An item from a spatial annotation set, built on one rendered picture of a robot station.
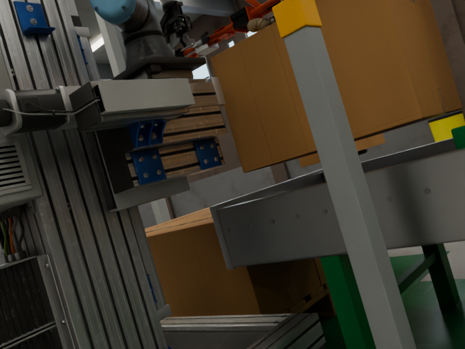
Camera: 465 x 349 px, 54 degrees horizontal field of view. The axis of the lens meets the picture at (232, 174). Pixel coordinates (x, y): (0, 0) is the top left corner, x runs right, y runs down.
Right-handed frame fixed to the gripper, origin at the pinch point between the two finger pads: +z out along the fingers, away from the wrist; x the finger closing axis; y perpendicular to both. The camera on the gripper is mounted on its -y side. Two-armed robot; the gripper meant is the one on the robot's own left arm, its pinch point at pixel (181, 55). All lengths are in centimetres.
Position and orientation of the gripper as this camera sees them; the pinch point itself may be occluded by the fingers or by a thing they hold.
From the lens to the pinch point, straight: 195.6
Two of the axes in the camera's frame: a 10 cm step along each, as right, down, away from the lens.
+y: 7.3, -2.2, -6.5
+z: 2.8, 9.6, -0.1
